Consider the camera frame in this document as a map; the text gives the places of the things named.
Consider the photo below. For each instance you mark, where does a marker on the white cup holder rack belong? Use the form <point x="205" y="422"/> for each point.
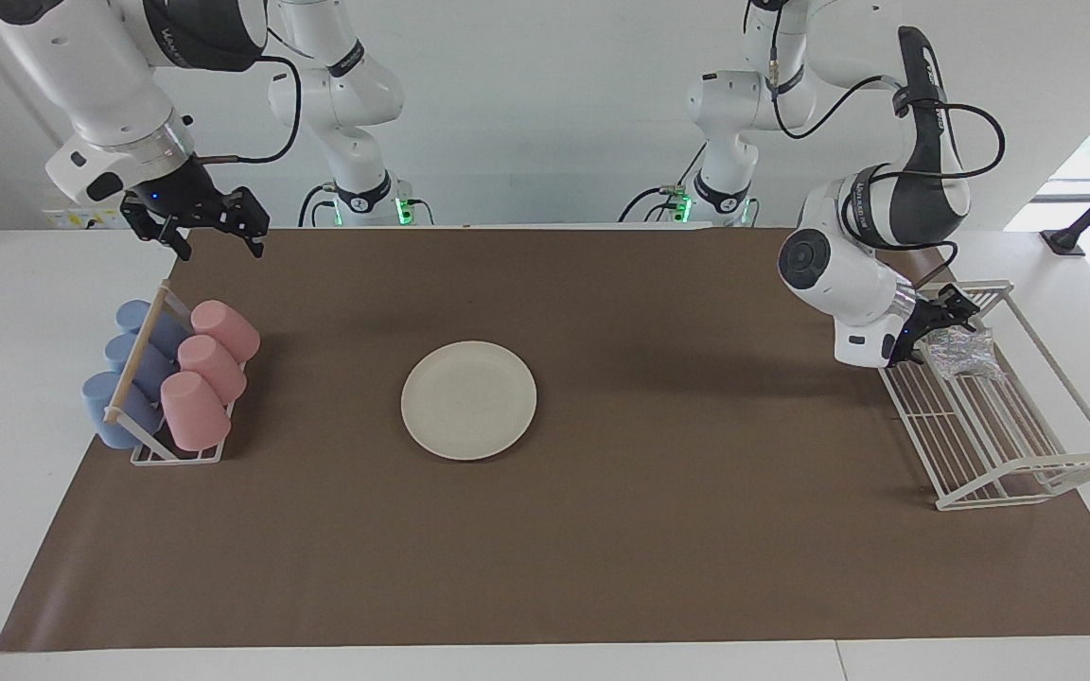
<point x="140" y="350"/>

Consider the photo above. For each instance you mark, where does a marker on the blue plastic cup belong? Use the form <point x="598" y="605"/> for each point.
<point x="167" y="331"/>
<point x="155" y="367"/>
<point x="100" y="407"/>

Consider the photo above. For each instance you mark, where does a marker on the brown table mat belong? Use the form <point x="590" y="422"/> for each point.
<point x="649" y="549"/>

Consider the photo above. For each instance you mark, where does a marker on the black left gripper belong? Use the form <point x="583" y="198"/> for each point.
<point x="914" y="326"/>

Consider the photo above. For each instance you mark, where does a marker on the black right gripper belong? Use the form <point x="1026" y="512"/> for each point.
<point x="176" y="194"/>

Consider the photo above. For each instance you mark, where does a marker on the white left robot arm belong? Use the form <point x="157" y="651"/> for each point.
<point x="848" y="284"/>

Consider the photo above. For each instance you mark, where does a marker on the pink plastic cup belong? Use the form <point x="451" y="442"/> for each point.
<point x="214" y="367"/>
<point x="225" y="329"/>
<point x="195" y="411"/>

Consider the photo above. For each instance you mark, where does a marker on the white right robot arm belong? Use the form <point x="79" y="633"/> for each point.
<point x="100" y="76"/>

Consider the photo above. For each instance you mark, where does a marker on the white wall outlet box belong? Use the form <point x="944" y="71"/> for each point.
<point x="62" y="219"/>

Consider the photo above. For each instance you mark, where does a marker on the cream round plate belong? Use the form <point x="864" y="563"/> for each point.
<point x="469" y="400"/>

